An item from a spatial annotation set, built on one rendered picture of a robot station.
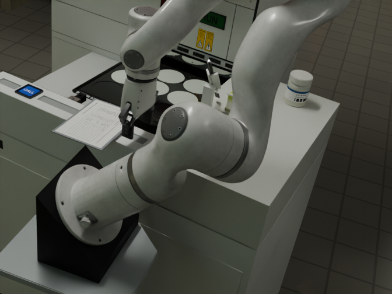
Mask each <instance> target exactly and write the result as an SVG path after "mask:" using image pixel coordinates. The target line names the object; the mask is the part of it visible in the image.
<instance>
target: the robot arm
mask: <svg viewBox="0 0 392 294"><path fill-rule="evenodd" d="M223 1H224V0H167V1H166V2H165V3H164V4H163V5H162V6H161V7H160V8H159V9H157V8H153V7H150V6H137V7H134V8H132V9H131V10H130V11H129V15H128V31H127V38H126V40H125V41H124V44H123V45H122V47H121V51H120V59H121V62H122V64H123V66H125V73H126V74H127V77H126V79H125V82H124V86H123V90H122V97H121V107H120V111H121V113H120V114H119V116H118V117H119V119H120V122H121V123H122V133H121V135H122V136H123V137H126V138H128V139H130V140H132V139H133V136H134V126H133V123H134V121H135V118H136V117H139V116H140V115H141V121H143V122H145V123H147V124H152V120H153V110H154V109H155V107H154V105H155V103H156V98H157V96H158V93H159V91H158V90H156V87H157V77H158V76H159V72H160V60H161V58H162V57H164V56H165V55H166V54H167V53H169V52H170V51H171V50H172V49H173V48H174V47H175V46H177V45H178V44H179V43H180V42H181V41H182V40H183V39H184V38H185V37H186V36H187V35H188V34H189V33H190V32H191V31H192V29H193V28H194V27H195V26H196V25H197V24H198V22H199V21H200V20H201V19H202V18H203V17H204V16H205V15H206V14H207V13H209V12H210V11H211V10H213V8H215V7H216V6H218V5H219V4H220V3H221V2H223ZM351 2H352V0H290V1H289V2H287V3H285V4H282V5H278V6H275V7H271V8H268V9H266V10H264V11H263V12H261V13H260V14H259V15H258V16H257V18H256V19H255V21H254V22H253V24H252V25H251V27H250V29H249V30H248V32H247V34H246V36H245V38H244V40H243V42H242V43H241V46H240V48H239V50H238V52H237V54H236V57H235V59H234V63H233V67H232V74H231V81H232V91H233V99H232V106H231V109H230V113H229V115H228V116H227V115H226V114H223V113H222V112H220V111H218V110H217V109H215V108H213V107H211V106H209V105H207V104H204V103H201V102H198V101H184V102H181V103H177V104H175V105H172V106H171V107H169V108H168V109H167V110H165V111H164V112H163V114H162V115H161V117H160V119H159V122H158V125H157V130H156V134H155V137H154V138H153V140H152V141H151V142H150V143H149V144H148V145H146V146H144V147H142V148H140V149H138V150H136V151H135V152H132V153H130V154H129V155H127V156H125V157H123V158H121V159H119V160H117V161H115V162H113V163H112V164H110V165H108V166H106V167H104V168H102V169H100V170H98V169H97V168H95V167H93V166H89V165H86V164H78V165H75V166H72V167H70V168H68V169H67V170H66V171H64V172H63V173H62V175H61V176H60V178H59V180H58V183H57V186H56V191H55V201H56V205H57V210H58V213H59V216H60V218H61V220H62V222H63V224H64V225H65V227H66V228H67V229H68V230H69V232H70V233H71V234H72V235H73V236H74V237H76V238H77V239H78V240H80V241H81V242H83V243H86V244H88V245H92V246H101V245H104V244H107V243H109V242H111V241H112V240H113V239H114V238H115V237H116V236H117V235H118V233H119V231H120V229H121V226H122V222H123V219H125V218H127V217H129V216H131V215H134V214H136V213H138V212H141V211H143V210H145V209H147V208H150V207H152V206H154V205H156V204H159V203H161V202H163V201H165V200H168V199H169V198H171V197H173V196H175V195H176V194H178V193H179V192H180V191H181V190H182V188H183V187H184V185H185V183H186V179H187V171H186V170H188V169H193V170H196V171H198V172H201V173H203V174H206V175H207V176H210V177H212V178H215V179H217V180H219V181H222V182H226V183H240V182H242V181H245V180H247V179H249V178H250V177H251V176H253V174H254V173H255V172H256V171H257V170H258V168H259V167H260V165H261V163H262V161H263V158H264V155H265V152H266V149H267V145H268V139H269V135H270V128H271V119H272V111H273V106H274V100H275V95H276V93H277V90H278V86H279V84H280V82H281V80H282V78H283V76H284V74H285V72H286V70H287V68H288V66H289V65H290V63H291V62H292V60H293V58H294V56H295V54H296V53H297V51H298V49H299V47H300V46H301V45H302V43H303V42H304V41H305V39H306V38H307V37H308V36H309V35H310V34H311V33H312V32H313V31H314V30H316V29H317V28H318V27H320V26H321V25H323V24H325V23H327V22H328V21H330V20H332V19H334V18H336V17H337V16H339V15H340V14H341V13H342V12H343V11H344V10H346V8H347V7H348V6H349V4H350V3H351ZM129 111H132V114H130V113H129ZM128 116H131V117H132V118H131V120H130V122H129V121H128V120H127V117H128Z"/></svg>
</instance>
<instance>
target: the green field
mask: <svg viewBox="0 0 392 294"><path fill-rule="evenodd" d="M224 21H225V17H222V16H219V15H216V14H213V13H210V12H209V13H207V14H206V15H205V16H204V17H203V18H202V19H201V20H200V22H204V23H207V24H209V25H213V26H216V27H219V28H221V29H222V28H223V25H224Z"/></svg>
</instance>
